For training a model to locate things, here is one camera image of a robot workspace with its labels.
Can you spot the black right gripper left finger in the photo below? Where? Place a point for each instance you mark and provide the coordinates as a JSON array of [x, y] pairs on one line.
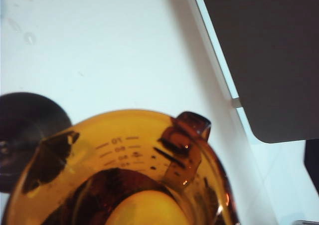
[[69, 205]]

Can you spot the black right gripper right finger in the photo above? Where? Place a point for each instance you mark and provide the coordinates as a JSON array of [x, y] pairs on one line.
[[210, 202]]

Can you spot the small amber measuring cup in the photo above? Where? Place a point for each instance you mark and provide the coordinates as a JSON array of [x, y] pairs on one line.
[[124, 147]]

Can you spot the gold double-cone jigger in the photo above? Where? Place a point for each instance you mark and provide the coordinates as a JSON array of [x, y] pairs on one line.
[[25, 115]]

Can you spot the wide brown desk partition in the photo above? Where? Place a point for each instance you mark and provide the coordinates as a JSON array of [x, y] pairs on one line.
[[274, 48]]

